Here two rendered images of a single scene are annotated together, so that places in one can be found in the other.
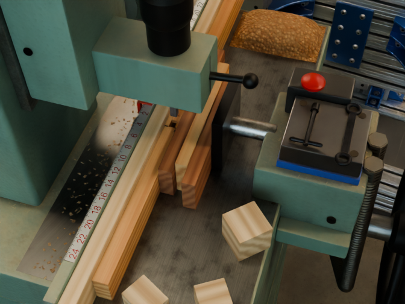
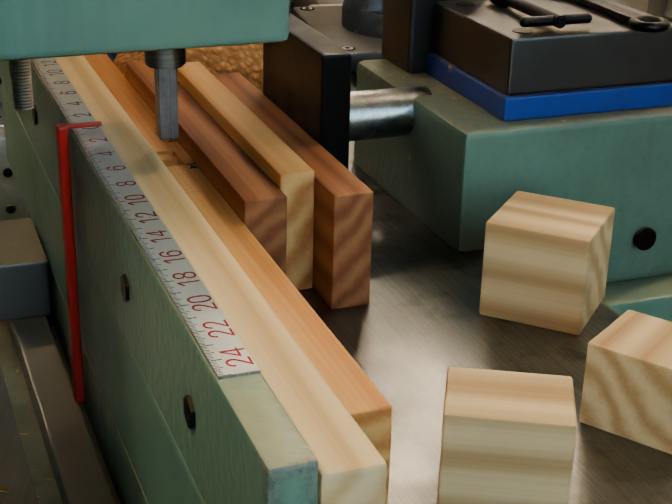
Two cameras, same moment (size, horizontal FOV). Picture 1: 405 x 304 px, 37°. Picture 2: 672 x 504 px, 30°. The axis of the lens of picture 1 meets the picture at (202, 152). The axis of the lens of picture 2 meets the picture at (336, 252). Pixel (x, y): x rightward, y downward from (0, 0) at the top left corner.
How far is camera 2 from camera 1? 53 cm
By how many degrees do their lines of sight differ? 41
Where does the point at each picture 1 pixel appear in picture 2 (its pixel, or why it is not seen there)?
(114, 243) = (301, 341)
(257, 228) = (588, 216)
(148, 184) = (245, 241)
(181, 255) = (442, 374)
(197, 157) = (318, 161)
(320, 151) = (592, 30)
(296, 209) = not seen: hidden behind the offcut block
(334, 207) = (648, 188)
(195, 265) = not seen: hidden behind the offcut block
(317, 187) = (612, 134)
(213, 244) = (486, 334)
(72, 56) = not seen: outside the picture
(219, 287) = (645, 323)
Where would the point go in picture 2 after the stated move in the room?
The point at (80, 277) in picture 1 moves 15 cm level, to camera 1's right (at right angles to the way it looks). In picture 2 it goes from (312, 400) to (634, 276)
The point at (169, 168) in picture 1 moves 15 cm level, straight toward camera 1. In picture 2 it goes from (271, 193) to (561, 309)
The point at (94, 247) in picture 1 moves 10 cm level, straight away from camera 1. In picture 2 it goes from (269, 343) to (37, 271)
